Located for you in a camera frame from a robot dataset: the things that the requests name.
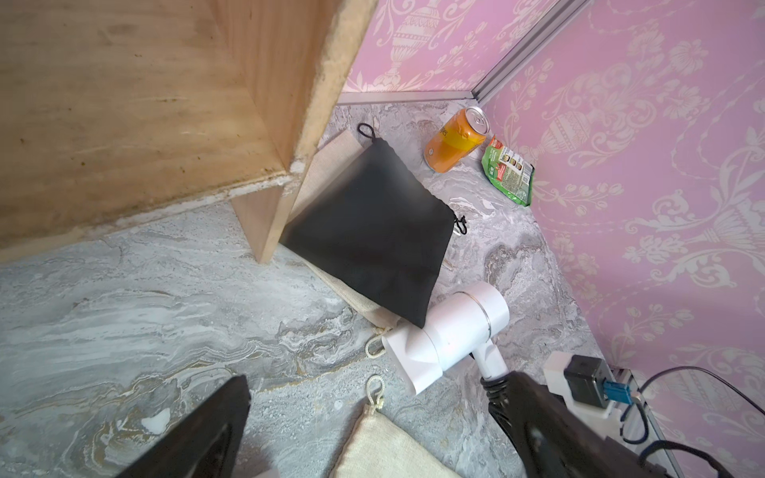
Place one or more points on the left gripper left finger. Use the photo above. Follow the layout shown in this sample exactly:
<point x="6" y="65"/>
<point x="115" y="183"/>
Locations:
<point x="205" y="443"/>

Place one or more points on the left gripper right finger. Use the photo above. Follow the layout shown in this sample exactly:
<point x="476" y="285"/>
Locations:
<point x="553" y="442"/>

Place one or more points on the white hair dryer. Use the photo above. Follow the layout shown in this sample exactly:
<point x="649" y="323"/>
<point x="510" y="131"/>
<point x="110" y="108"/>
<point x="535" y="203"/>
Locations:
<point x="463" y="325"/>

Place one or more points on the beige linen drawstring bag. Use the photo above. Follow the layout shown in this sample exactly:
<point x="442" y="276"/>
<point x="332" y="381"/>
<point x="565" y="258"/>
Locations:
<point x="379" y="448"/>

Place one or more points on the green snack packet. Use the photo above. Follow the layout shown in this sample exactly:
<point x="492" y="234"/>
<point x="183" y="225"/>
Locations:
<point x="508" y="172"/>

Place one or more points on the beige pouch under black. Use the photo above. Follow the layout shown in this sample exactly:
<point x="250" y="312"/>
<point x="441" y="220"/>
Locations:
<point x="325" y="227"/>

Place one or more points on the orange drink can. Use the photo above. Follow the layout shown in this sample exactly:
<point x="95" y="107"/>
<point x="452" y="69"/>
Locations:
<point x="463" y="133"/>

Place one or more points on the wooden two-tier shelf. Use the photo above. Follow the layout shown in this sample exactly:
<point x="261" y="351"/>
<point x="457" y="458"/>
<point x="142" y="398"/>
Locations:
<point x="118" y="113"/>

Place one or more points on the black drawstring pouch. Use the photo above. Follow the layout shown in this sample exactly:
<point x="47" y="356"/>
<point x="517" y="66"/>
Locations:
<point x="409" y="230"/>

